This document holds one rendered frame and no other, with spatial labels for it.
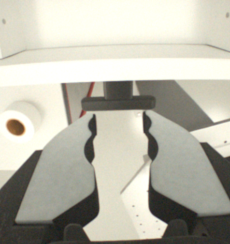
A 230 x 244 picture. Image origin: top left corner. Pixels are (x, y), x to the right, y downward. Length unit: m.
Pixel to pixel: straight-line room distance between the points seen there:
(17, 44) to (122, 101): 0.14
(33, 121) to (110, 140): 1.01
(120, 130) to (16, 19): 1.11
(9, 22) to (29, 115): 0.17
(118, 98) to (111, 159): 1.26
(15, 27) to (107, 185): 1.50
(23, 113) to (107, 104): 0.20
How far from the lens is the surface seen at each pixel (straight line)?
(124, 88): 0.17
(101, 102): 0.18
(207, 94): 1.30
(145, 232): 0.68
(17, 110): 0.35
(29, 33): 0.26
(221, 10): 0.24
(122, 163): 1.46
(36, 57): 0.19
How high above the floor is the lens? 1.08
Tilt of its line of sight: 60 degrees down
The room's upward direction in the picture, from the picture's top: 179 degrees clockwise
